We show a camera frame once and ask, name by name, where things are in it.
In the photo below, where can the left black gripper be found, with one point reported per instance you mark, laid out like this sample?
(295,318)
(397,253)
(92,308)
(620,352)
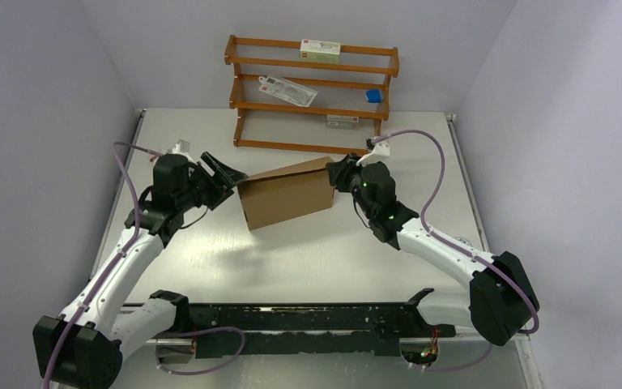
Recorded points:
(218,192)

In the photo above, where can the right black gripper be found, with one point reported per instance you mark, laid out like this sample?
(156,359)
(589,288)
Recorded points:
(339,173)

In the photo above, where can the brown cardboard box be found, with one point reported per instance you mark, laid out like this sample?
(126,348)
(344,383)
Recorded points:
(286,193)

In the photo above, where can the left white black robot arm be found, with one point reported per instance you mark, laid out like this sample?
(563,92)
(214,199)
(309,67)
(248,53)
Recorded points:
(85,345)

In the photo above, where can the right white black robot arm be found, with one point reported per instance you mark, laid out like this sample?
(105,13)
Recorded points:
(499,301)

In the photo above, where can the grey box bottom shelf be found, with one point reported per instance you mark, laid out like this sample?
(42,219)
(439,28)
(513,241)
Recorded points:
(343,122)

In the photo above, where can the white green box top shelf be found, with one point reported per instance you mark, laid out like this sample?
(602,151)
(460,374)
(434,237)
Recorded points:
(320,51)

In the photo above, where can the small blue object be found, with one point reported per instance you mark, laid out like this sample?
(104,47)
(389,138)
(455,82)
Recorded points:
(374,96)

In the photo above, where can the orange wooden shelf rack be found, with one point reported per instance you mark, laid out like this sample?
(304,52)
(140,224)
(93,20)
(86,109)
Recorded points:
(264,121)

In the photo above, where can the clear plastic packaged item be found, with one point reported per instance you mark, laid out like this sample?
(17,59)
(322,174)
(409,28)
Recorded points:
(286,90)

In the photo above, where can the round blue white sticker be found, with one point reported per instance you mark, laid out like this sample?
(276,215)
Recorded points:
(463,242)

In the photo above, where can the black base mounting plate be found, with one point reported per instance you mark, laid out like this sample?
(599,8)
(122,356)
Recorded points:
(229,339)

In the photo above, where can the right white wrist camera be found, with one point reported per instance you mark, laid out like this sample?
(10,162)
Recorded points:
(378,152)

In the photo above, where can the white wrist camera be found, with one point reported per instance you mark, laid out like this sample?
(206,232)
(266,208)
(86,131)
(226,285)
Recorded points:
(181,147)
(378,152)

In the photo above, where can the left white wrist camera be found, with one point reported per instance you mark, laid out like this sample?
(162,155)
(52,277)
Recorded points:
(181,147)

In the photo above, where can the aluminium rail frame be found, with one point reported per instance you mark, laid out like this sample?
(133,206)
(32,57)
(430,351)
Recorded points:
(496,324)

